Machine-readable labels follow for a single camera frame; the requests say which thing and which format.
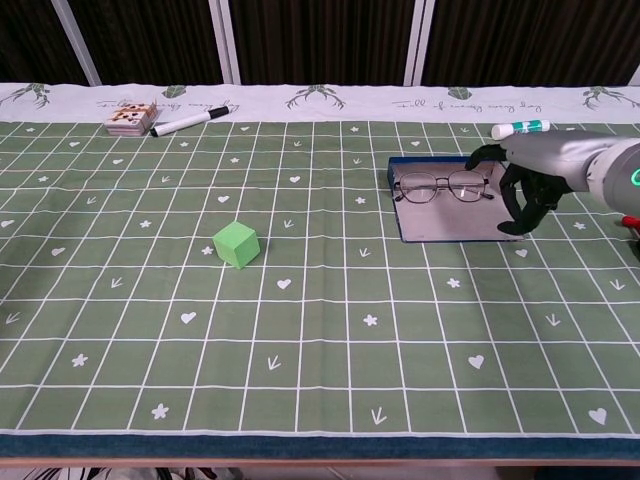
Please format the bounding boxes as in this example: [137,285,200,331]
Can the deck of playing cards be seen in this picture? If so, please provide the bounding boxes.
[104,99,160,137]

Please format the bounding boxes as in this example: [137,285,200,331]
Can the blue glasses case grey lining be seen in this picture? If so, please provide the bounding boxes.
[387,155,526,245]

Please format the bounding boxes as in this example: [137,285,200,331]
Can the white green glue stick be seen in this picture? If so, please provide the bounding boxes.
[491,118,552,141]

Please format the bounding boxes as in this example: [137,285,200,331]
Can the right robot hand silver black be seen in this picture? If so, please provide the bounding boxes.
[465,130,621,236]

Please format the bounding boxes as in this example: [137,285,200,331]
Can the green grid tablecloth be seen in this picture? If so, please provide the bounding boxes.
[0,82,640,439]

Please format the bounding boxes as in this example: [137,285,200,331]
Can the green cube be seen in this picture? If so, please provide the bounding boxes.
[212,220,262,271]

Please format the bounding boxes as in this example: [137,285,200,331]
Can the black bottle red cap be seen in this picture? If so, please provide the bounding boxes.
[619,214,640,244]

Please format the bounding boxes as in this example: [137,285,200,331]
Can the black-rimmed eyeglasses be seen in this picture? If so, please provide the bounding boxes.
[393,170,496,205]

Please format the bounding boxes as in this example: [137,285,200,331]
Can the dark blue felt underlay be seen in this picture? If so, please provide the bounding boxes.
[0,432,640,460]

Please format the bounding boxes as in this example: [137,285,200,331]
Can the white marker black cap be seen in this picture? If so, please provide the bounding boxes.
[149,105,232,139]

